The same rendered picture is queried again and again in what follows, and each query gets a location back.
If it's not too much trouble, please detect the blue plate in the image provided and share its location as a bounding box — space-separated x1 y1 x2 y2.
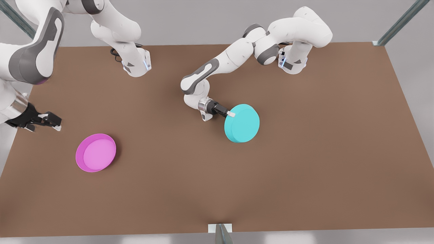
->
224 104 260 143

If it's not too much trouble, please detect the pink plate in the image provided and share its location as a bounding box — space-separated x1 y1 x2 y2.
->
75 133 117 172

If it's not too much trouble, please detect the silver frame post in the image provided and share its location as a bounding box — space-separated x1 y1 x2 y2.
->
372 0 430 46
208 223 233 244
0 0 37 40

